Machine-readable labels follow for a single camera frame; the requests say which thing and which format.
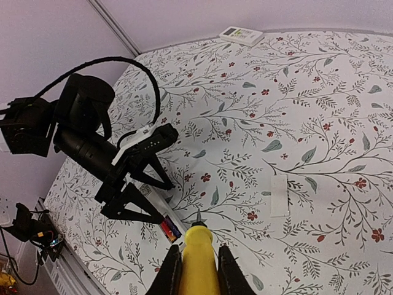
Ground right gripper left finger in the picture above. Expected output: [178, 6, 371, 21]
[147, 245, 182, 295]

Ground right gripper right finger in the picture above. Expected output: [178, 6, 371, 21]
[217, 245, 255, 295]

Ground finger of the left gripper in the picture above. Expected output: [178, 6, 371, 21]
[134, 155, 174, 190]
[101, 183, 163, 223]

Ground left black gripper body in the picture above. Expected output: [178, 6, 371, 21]
[94, 150, 144, 203]

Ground yellow handled screwdriver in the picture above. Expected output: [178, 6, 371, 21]
[179, 211, 220, 295]

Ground red black battery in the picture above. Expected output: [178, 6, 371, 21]
[160, 215, 182, 243]

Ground white air conditioner remote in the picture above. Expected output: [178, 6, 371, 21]
[136, 184, 187, 251]

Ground white battery cover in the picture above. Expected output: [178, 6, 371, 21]
[270, 175, 290, 218]

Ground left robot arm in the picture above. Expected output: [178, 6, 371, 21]
[1, 74, 179, 224]

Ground snack bags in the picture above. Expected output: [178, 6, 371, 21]
[0, 272, 18, 295]

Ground floral patterned table mat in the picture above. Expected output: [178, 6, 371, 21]
[42, 29, 393, 295]

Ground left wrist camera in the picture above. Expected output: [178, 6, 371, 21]
[138, 124, 179, 156]

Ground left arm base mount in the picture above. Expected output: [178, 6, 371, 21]
[4, 203, 64, 262]

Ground front aluminium rail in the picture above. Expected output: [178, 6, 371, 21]
[33, 199, 108, 295]

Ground left camera cable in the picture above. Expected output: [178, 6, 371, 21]
[33, 56, 162, 130]

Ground left aluminium frame post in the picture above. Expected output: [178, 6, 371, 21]
[87, 0, 141, 57]

